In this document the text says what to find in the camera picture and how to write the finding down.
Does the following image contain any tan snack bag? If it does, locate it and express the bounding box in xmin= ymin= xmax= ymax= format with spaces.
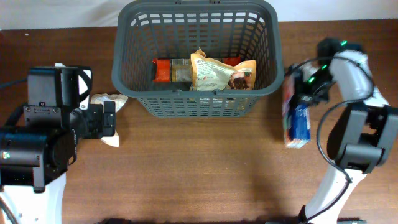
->
xmin=190 ymin=49 xmax=257 ymax=91

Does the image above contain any orange cracker packet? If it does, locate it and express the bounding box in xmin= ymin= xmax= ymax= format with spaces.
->
xmin=151 ymin=55 xmax=243 ymax=83

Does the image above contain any blue biscuit box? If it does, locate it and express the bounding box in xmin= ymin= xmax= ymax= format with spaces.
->
xmin=282 ymin=75 xmax=310 ymax=149

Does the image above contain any beige crumpled packet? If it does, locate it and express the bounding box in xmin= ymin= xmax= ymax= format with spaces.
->
xmin=90 ymin=93 xmax=129 ymax=148

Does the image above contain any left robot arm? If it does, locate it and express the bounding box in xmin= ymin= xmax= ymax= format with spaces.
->
xmin=1 ymin=65 xmax=116 ymax=223

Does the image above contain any grey plastic basket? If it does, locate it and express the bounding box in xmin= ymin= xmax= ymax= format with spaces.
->
xmin=111 ymin=0 xmax=284 ymax=118

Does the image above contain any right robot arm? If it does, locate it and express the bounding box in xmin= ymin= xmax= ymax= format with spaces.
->
xmin=287 ymin=38 xmax=397 ymax=223

